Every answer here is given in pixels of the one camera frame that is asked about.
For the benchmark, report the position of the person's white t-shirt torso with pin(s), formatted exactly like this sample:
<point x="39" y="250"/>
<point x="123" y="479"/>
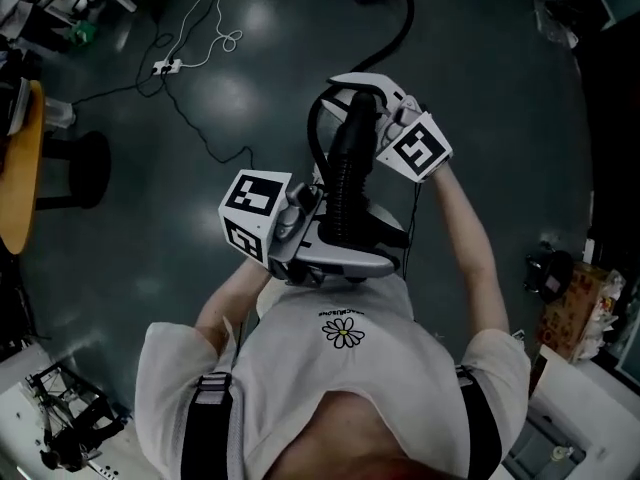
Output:
<point x="325" y="368"/>

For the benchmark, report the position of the clear plastic bag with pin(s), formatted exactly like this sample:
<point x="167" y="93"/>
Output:
<point x="607" y="313"/>

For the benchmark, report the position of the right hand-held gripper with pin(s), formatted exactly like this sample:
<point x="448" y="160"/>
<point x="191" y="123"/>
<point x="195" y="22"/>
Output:
<point x="415" y="148"/>

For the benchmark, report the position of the round wooden table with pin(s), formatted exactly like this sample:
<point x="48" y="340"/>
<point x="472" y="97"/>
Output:
<point x="25" y="168"/>

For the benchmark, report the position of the person's left forearm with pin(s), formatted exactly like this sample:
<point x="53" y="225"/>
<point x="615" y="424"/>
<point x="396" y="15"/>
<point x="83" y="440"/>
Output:
<point x="225" y="298"/>

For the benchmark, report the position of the white side table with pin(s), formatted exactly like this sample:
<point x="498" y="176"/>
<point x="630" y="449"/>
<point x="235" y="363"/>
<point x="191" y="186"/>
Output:
<point x="575" y="408"/>

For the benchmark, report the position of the white workbench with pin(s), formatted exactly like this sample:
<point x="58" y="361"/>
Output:
<point x="20" y="418"/>

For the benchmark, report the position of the black metal frame device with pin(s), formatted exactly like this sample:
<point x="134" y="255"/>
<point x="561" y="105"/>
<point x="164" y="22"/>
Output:
<point x="70" y="418"/>

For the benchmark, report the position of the black round stool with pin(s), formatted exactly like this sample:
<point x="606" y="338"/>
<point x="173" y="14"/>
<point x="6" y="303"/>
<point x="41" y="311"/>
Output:
<point x="85" y="168"/>

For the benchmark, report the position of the translucent plastic container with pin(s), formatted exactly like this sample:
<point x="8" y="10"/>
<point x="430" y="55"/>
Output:
<point x="59" y="113"/>

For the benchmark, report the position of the white power strip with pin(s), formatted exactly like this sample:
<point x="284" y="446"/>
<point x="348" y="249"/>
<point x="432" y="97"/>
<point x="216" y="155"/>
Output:
<point x="167" y="66"/>

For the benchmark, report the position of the printed cardboard box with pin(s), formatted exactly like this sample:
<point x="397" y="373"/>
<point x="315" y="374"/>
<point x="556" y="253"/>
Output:
<point x="565" y="308"/>

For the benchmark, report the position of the person's right forearm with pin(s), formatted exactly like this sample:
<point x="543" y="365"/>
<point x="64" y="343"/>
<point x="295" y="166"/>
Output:
<point x="465" y="238"/>

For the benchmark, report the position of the small green object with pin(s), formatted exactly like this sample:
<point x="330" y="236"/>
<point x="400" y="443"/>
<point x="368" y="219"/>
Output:
<point x="82" y="33"/>

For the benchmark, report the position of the black round container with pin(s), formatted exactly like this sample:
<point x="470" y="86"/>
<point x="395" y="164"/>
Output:
<point x="552" y="275"/>

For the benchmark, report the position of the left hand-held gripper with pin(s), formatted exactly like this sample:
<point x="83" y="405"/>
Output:
<point x="250" y="208"/>

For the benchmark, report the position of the crumpled plastic sheet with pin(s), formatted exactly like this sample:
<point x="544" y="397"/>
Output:
<point x="557" y="23"/>

